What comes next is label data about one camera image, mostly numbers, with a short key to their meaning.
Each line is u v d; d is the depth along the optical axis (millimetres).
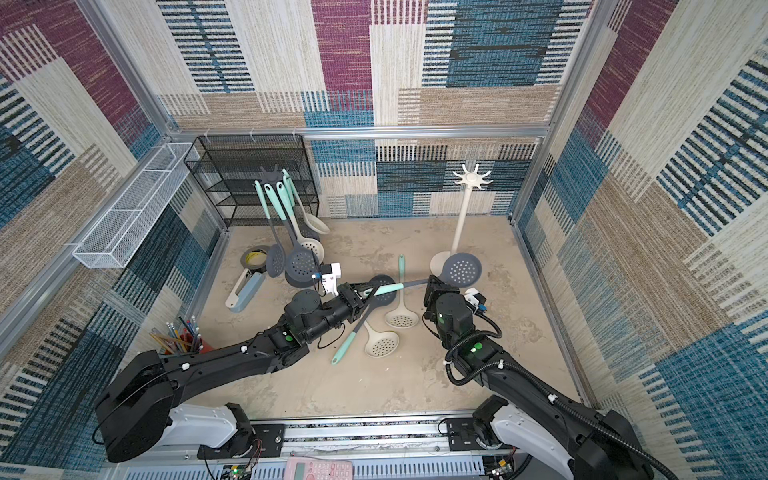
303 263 914
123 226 738
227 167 1054
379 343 886
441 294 609
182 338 794
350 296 674
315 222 1039
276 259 914
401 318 932
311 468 691
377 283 992
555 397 458
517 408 627
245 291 970
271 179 748
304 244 931
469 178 744
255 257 1108
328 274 714
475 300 713
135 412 407
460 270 808
